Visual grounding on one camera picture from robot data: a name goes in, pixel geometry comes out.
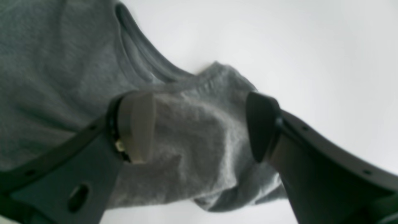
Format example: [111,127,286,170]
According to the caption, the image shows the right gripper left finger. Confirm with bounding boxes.
[0,91,155,224]

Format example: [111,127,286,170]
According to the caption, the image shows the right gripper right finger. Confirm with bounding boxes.
[245,92,398,224]

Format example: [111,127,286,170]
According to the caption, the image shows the grey T-shirt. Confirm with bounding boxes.
[0,0,287,212]

